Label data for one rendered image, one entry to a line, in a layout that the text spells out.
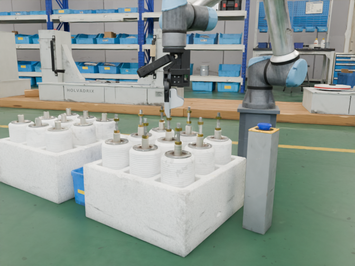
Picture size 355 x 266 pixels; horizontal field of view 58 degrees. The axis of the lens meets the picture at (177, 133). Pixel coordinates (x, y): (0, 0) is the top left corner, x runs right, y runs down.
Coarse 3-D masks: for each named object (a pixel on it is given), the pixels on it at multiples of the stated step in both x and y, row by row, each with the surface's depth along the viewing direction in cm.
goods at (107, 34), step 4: (12, 32) 662; (16, 32) 663; (104, 32) 599; (108, 32) 597; (112, 32) 600; (72, 36) 623; (104, 36) 602; (108, 36) 597; (112, 36) 597; (128, 36) 600; (132, 36) 590; (200, 36) 571; (204, 36) 566; (208, 36) 568
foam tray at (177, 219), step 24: (96, 168) 98; (216, 168) 102; (240, 168) 108; (96, 192) 100; (120, 192) 94; (144, 192) 88; (168, 192) 83; (192, 192) 83; (216, 192) 95; (240, 192) 111; (96, 216) 102; (120, 216) 96; (144, 216) 90; (168, 216) 85; (192, 216) 85; (216, 216) 97; (144, 240) 92; (168, 240) 86; (192, 240) 87
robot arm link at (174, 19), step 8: (168, 0) 93; (176, 0) 92; (184, 0) 94; (168, 8) 93; (176, 8) 93; (184, 8) 94; (192, 8) 96; (168, 16) 94; (176, 16) 93; (184, 16) 94; (192, 16) 96; (168, 24) 94; (176, 24) 94; (184, 24) 95; (168, 32) 95; (176, 32) 94; (184, 32) 96
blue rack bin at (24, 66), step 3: (18, 63) 650; (21, 63) 657; (24, 63) 666; (27, 63) 675; (30, 63) 683; (33, 63) 684; (36, 63) 649; (18, 66) 640; (21, 66) 639; (24, 66) 637; (27, 66) 636; (30, 66) 634; (33, 66) 641; (18, 69) 642; (21, 69) 641; (24, 69) 639; (27, 69) 637; (30, 69) 636; (33, 69) 642
